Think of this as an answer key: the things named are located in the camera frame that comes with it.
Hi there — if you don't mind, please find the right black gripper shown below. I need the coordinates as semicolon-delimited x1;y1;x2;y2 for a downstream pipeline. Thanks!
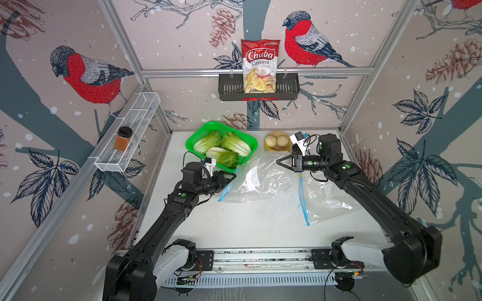
276;154;329;174

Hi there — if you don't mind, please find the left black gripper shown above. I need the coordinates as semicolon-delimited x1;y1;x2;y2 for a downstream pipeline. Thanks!
195;169;236;196

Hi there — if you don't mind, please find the green plastic basket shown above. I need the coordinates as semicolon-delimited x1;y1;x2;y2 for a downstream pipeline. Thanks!
186;122;258;173

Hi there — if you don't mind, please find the clear zipper bag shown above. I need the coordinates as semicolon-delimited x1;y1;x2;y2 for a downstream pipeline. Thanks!
299;174;362;226
219;151;295;203

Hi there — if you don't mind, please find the chinese cabbage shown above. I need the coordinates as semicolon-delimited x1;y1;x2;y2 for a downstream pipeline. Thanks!
221;132;251;158
206;147;238;169
193;131;222;155

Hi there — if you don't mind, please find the chinese cabbage front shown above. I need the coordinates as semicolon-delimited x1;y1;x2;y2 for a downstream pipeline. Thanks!
206;147;238;169

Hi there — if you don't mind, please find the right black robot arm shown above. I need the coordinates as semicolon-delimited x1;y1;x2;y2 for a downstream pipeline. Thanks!
276;132;443;284

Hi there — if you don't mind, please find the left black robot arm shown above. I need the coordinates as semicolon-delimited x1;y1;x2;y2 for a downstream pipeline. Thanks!
102;162;237;300

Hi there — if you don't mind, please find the red Chuba chips bag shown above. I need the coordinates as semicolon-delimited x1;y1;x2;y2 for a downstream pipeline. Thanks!
241;40;280;94

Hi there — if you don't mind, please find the white steamed bun right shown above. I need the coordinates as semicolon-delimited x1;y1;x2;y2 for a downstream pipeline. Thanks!
276;135;291;148

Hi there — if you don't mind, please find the white steamed bun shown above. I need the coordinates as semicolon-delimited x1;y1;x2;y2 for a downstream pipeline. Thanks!
276;135;291;148
264;135;277;149

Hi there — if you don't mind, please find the yellow bamboo steamer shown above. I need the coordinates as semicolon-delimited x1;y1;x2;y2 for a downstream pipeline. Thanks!
264;131;292;152

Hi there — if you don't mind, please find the white steamed bun left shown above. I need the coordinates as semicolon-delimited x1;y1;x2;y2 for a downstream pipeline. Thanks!
264;135;277;149

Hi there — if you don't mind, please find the orange spice jar black lid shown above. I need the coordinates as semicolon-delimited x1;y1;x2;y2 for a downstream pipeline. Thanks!
114;126;133;152

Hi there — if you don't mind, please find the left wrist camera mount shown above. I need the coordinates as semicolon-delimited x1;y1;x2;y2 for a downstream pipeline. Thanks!
203;157;216;176

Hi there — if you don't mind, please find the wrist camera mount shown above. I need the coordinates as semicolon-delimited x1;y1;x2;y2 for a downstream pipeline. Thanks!
203;157;216;176
290;131;308;144

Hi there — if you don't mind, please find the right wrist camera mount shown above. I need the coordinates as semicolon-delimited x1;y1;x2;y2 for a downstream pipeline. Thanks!
290;131;308;144

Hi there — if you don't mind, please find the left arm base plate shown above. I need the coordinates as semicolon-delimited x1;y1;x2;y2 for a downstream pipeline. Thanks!
175;250;214;273

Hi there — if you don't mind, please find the black hanging wire basket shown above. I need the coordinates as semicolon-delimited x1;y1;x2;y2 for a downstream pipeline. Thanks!
218;73;300;102

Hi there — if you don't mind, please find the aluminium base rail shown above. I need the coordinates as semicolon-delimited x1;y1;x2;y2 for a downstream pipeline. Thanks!
159;248;390;291

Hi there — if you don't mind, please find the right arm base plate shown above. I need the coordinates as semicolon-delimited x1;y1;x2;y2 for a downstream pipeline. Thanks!
308;248;365;270

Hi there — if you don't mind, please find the white wire shelf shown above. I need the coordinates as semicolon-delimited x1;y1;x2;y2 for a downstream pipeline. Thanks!
95;92;160;173

